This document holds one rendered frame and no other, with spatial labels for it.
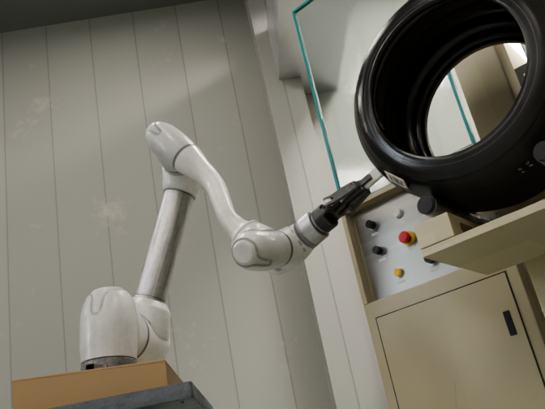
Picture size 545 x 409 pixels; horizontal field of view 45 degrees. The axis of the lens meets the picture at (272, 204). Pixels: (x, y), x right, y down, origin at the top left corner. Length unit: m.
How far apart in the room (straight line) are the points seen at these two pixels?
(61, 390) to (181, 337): 3.28
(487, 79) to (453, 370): 0.88
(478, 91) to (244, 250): 0.82
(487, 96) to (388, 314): 0.79
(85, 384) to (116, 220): 3.72
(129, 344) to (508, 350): 1.09
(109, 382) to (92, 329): 0.23
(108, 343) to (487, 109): 1.23
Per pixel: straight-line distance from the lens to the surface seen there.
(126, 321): 1.90
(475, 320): 2.11
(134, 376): 1.70
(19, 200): 5.70
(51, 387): 1.75
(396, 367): 2.24
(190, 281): 5.08
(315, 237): 1.79
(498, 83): 1.96
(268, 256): 1.68
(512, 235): 1.54
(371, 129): 1.64
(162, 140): 2.09
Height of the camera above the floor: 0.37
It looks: 23 degrees up
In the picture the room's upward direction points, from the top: 12 degrees counter-clockwise
